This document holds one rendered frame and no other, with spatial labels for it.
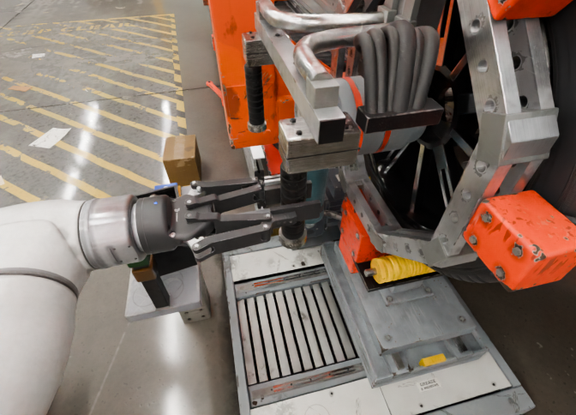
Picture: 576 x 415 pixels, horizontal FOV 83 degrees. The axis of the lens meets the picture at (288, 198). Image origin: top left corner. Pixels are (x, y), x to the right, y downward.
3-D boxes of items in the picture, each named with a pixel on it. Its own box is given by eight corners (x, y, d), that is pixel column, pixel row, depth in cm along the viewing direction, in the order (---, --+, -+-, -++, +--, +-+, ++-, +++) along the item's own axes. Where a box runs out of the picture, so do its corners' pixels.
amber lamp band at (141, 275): (157, 279, 67) (152, 268, 64) (136, 284, 66) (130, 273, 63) (158, 263, 69) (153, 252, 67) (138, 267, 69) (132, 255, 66)
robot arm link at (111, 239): (104, 283, 42) (152, 274, 43) (71, 238, 35) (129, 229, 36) (114, 231, 48) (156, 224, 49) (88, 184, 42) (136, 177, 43)
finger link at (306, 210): (269, 207, 43) (270, 211, 43) (319, 199, 44) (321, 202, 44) (270, 222, 45) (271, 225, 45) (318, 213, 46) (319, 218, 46)
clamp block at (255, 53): (291, 63, 65) (291, 34, 61) (246, 68, 63) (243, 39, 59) (285, 54, 68) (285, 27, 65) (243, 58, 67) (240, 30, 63)
